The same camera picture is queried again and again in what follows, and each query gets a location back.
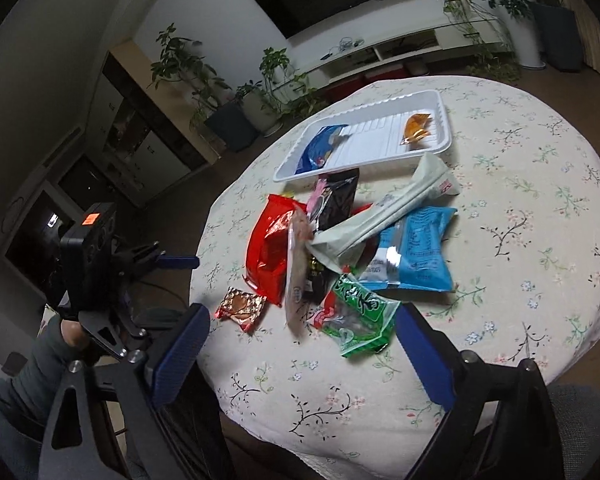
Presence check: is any dark potted plant right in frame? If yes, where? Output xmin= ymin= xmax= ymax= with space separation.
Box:
xmin=150 ymin=23 xmax=258 ymax=153

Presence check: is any dark glass cabinet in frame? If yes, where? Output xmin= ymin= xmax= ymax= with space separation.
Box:
xmin=0 ymin=40 xmax=222 ymax=287

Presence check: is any person's left hand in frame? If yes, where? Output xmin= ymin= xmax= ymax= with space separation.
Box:
xmin=60 ymin=320 xmax=90 ymax=350

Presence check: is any large red snack bag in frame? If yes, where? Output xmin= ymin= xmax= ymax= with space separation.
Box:
xmin=244 ymin=194 xmax=306 ymax=307

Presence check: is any white potted plant right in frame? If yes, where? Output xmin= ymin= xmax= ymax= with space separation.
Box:
xmin=235 ymin=47 xmax=326 ymax=138

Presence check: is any black camera box orange sticker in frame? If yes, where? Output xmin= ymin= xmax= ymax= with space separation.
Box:
xmin=38 ymin=203 xmax=117 ymax=269

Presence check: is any small red checkered snack packet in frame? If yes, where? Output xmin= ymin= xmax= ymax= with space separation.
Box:
xmin=214 ymin=287 xmax=266 ymax=334

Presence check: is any white plastic tray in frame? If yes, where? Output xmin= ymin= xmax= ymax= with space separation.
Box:
xmin=273 ymin=89 xmax=452 ymax=183

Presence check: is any dark potted plant left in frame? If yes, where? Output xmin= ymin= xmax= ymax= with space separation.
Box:
xmin=529 ymin=0 xmax=584 ymax=73

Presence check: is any dark potted plant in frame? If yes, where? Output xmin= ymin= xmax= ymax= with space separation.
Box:
xmin=529 ymin=0 xmax=584 ymax=73
xmin=150 ymin=23 xmax=258 ymax=153

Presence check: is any white long snack pack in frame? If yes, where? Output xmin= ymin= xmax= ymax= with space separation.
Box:
xmin=306 ymin=154 xmax=460 ymax=273

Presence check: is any green seaweed snack bag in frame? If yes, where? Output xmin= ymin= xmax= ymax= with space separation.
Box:
xmin=311 ymin=274 xmax=401 ymax=359

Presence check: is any trailing vine plant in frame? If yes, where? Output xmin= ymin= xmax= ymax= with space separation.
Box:
xmin=440 ymin=0 xmax=521 ymax=82

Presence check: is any pink wafer snack pack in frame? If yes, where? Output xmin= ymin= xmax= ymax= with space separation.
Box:
xmin=306 ymin=177 xmax=327 ymax=219

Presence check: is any orange yellow snack packet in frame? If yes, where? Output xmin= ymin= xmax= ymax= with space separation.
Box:
xmin=401 ymin=113 xmax=431 ymax=145

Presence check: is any light blue snack bag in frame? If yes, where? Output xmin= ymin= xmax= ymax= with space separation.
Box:
xmin=356 ymin=206 xmax=456 ymax=292

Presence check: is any pale pink long pack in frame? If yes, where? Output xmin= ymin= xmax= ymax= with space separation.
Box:
xmin=283 ymin=207 xmax=312 ymax=336

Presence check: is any black cookie snack pack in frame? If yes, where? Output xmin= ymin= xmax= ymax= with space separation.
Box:
xmin=309 ymin=168 xmax=360 ymax=232

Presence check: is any white potted plant left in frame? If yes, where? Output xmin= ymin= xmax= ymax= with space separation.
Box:
xmin=483 ymin=0 xmax=546 ymax=70

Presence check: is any white tv console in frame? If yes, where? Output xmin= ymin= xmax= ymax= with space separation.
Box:
xmin=291 ymin=22 xmax=519 ymax=86

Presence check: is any white potted plant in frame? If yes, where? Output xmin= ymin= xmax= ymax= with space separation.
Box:
xmin=235 ymin=47 xmax=326 ymax=138
xmin=483 ymin=0 xmax=546 ymax=70

